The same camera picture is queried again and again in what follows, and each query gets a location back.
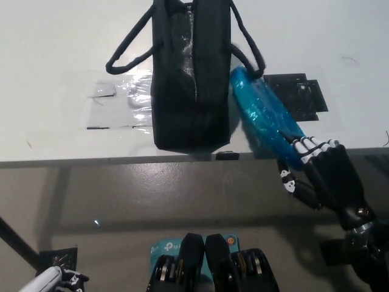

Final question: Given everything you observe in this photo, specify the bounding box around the black table leg bar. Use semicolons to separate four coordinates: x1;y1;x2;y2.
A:
0;215;42;269

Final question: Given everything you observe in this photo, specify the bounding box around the small black tape piece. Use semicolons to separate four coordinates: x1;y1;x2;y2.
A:
216;150;241;161

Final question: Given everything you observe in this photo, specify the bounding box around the blue plate stack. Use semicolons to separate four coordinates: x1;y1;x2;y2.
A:
229;66;306;172

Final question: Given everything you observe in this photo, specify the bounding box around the grey tape square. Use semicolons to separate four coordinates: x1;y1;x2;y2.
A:
88;80;117;99

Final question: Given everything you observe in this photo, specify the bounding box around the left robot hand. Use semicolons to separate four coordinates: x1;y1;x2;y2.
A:
57;267;91;292

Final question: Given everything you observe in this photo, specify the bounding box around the black tape patch on desk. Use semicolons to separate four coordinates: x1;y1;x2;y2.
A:
262;72;329;122

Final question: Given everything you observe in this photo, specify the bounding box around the clear plastic tape sheet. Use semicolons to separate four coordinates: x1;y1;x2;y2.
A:
64;71;154;132

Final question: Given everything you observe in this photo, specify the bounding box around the teal tp-link box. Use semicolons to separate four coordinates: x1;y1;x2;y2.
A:
150;235;241;276

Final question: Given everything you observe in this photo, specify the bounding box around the black fabric tote bag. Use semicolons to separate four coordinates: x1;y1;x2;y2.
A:
105;0;267;153

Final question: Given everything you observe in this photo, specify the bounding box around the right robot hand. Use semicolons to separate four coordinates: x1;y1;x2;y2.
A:
277;136;376;232

